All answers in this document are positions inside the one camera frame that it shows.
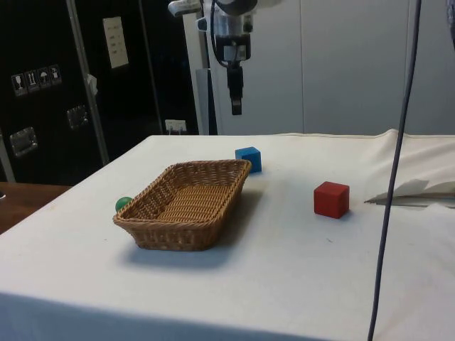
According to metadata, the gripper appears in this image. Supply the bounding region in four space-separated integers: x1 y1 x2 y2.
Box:
215 34 252 117

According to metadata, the blue cube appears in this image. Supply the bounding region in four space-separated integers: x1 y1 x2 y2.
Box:
235 146 264 175

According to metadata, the green ball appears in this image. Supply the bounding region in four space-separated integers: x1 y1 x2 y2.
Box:
114 196 134 213

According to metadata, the wicker basket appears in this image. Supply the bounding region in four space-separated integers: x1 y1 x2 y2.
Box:
112 158 253 252

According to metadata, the pale locker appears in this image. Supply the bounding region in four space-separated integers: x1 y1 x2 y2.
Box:
208 0 303 136

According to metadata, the red cube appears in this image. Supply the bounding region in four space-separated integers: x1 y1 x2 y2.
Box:
313 180 350 219

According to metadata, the black cabinet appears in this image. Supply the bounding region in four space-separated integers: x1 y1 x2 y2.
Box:
0 0 200 186

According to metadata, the white wall socket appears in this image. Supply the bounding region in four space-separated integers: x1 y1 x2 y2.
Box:
164 119 188 135

